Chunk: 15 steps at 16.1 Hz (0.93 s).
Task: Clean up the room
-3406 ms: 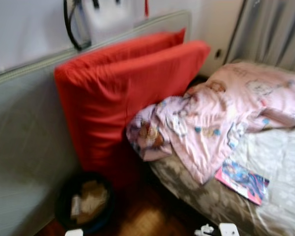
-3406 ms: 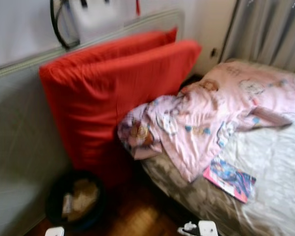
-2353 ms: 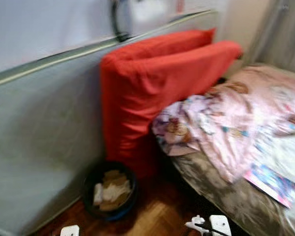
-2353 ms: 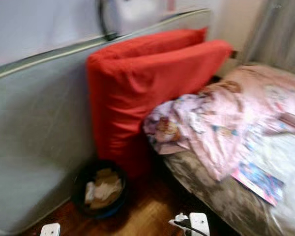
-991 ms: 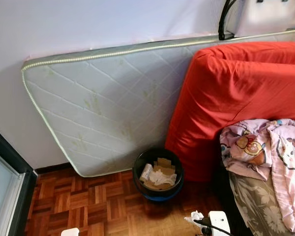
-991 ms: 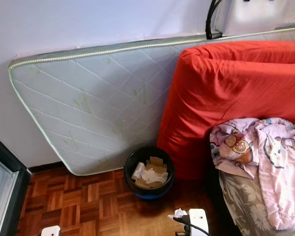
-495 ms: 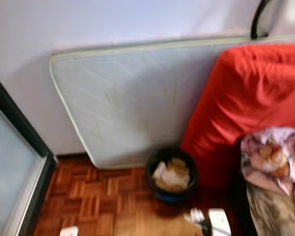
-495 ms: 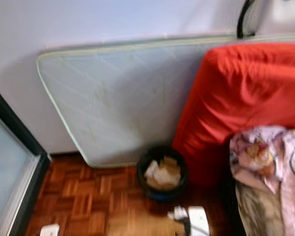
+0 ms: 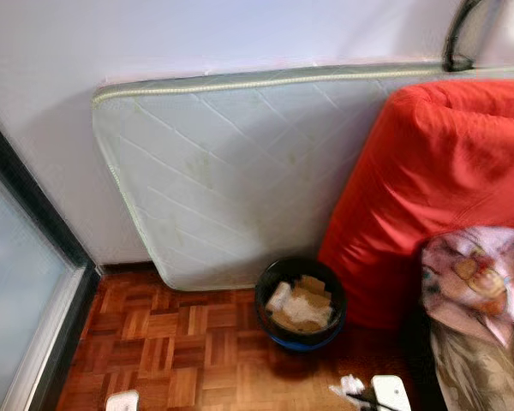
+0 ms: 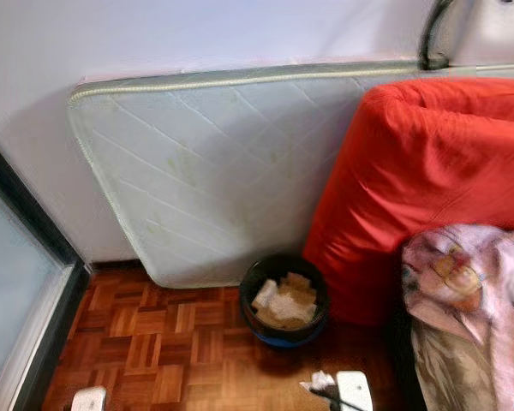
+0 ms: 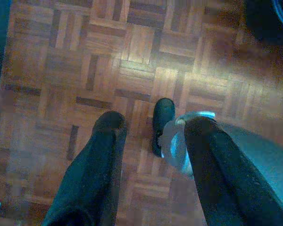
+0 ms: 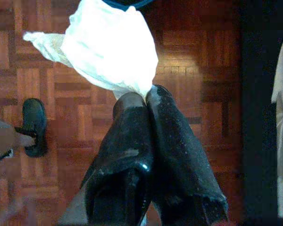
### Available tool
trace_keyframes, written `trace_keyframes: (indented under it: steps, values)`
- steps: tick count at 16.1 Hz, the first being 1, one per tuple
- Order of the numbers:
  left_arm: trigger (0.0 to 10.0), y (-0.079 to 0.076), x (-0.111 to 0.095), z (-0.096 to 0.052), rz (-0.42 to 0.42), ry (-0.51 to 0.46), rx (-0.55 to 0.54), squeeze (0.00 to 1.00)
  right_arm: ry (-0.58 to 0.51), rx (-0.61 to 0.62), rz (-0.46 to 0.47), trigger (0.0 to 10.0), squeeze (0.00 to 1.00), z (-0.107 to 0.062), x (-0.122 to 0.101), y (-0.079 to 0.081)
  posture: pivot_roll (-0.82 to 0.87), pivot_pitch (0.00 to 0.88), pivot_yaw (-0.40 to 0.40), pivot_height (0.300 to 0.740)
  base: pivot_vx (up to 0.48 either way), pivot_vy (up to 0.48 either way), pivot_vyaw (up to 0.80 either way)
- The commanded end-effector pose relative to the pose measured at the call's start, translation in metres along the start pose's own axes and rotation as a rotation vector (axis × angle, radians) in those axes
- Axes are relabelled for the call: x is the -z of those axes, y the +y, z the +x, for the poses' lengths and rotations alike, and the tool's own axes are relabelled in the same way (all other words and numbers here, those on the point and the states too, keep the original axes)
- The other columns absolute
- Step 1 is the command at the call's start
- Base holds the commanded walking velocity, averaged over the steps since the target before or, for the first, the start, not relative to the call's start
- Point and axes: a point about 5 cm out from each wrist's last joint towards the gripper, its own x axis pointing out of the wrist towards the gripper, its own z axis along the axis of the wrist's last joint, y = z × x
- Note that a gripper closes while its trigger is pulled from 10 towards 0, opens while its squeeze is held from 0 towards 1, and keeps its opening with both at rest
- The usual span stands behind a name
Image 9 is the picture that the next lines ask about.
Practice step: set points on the white tissue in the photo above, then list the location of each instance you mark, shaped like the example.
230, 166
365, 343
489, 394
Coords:
349, 385

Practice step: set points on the brown and white paper rubbish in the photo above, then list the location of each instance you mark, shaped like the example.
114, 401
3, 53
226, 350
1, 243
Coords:
304, 308

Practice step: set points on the dark door frame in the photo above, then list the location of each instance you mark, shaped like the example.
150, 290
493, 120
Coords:
68, 244

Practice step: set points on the pink cartoon print blanket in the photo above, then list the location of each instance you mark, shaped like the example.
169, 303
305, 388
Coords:
480, 265

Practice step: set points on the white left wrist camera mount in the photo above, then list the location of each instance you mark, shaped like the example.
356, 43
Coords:
122, 402

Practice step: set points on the black round waste bin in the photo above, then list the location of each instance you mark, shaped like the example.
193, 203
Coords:
304, 342

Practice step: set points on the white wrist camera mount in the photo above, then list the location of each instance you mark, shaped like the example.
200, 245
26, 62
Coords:
122, 402
391, 392

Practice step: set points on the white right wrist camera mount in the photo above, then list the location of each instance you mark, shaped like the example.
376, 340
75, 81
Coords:
391, 392

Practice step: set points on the red covered mattress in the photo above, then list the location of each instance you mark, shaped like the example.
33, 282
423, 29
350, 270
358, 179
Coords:
428, 188

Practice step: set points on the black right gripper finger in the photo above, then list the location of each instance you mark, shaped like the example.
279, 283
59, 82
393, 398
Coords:
370, 399

